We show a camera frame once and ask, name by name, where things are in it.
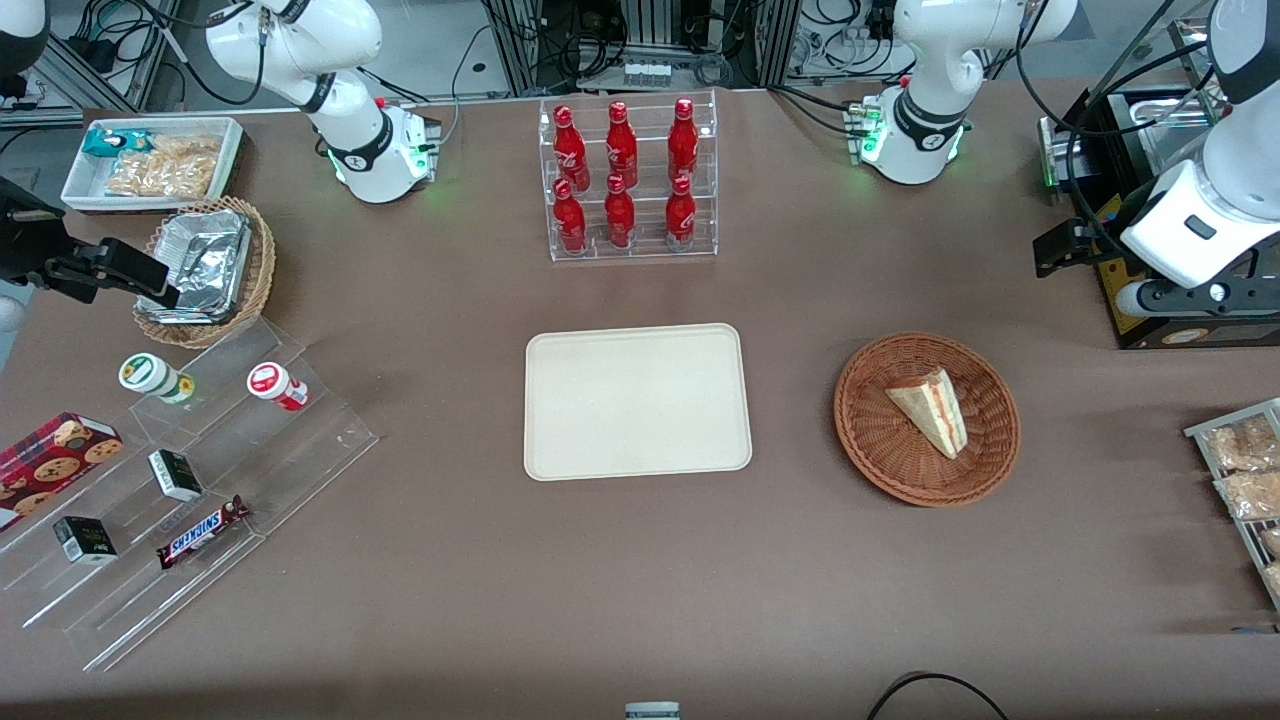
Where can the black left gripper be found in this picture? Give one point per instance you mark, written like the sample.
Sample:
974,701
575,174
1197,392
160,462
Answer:
1103,226

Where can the small grey device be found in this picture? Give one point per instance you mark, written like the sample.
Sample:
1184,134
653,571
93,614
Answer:
652,712

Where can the clear bag of pastry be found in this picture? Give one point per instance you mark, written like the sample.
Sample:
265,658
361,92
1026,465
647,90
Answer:
1273,580
1240,445
1271,542
1250,495

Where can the black food warmer cabinet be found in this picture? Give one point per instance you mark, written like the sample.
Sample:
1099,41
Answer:
1150,130

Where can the clear acrylic bottle rack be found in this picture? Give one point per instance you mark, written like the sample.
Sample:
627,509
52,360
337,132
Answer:
650,245

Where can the beige rectangular tray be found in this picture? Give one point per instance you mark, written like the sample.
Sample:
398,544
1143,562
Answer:
636,400

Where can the white terminal block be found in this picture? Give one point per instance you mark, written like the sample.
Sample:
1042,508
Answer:
646,73

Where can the red cola bottle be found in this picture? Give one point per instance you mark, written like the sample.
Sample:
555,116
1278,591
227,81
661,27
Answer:
681,215
683,140
621,145
569,145
619,215
570,220

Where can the red cookie box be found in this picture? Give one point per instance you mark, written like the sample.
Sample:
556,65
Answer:
50,465

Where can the Snickers chocolate bar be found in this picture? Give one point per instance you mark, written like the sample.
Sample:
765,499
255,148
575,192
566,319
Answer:
200,532

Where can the triangle sandwich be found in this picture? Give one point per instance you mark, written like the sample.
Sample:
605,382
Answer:
930,410

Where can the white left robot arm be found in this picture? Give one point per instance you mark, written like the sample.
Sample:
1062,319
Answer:
930,70

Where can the green lid snack cup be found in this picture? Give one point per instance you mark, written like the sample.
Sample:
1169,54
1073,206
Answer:
150,375

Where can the clear acrylic stepped display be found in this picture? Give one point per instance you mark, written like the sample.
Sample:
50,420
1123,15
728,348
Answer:
290,460

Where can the small black box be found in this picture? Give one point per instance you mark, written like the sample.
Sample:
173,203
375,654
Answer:
85,540
176,475

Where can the white rectangular snack bin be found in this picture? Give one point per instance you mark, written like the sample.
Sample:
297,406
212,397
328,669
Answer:
80,185

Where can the red lid snack cup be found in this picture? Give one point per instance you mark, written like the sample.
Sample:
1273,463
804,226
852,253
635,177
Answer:
272,384

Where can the round brown wicker basket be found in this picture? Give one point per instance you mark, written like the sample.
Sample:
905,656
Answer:
990,450

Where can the tray of packaged crackers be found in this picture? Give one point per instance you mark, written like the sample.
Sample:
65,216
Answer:
1245,530

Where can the light wicker basket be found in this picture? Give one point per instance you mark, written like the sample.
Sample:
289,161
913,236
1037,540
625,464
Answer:
262,270

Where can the clear bag of chips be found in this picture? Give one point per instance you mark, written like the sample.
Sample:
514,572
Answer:
165,168

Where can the teal snack packet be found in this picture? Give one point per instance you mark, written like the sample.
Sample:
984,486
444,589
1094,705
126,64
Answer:
110,142

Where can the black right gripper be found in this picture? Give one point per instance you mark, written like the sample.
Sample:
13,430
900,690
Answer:
22,245

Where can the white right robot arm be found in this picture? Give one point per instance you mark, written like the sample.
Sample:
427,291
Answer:
355,150

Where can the silver foil container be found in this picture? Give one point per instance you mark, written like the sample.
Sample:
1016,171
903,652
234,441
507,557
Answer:
205,262

